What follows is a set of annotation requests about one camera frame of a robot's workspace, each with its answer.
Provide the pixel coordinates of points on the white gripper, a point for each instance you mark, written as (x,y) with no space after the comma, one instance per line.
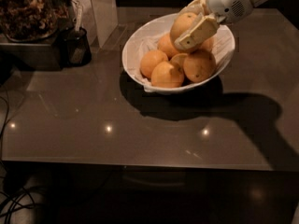
(228,3)

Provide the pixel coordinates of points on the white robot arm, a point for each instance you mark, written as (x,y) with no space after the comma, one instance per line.
(210,15)

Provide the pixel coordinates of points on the hidden middle orange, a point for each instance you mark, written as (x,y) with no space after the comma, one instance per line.
(166,46)

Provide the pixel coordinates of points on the white oval bowl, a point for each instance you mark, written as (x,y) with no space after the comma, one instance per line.
(134,53)

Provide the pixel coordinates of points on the white thermometer stick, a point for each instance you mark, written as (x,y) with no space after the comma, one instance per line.
(79,10)

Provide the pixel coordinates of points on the black mesh cup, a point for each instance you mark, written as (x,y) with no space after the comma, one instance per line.
(76,49)

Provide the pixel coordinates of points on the dark metal box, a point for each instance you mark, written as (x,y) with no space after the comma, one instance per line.
(43,55)

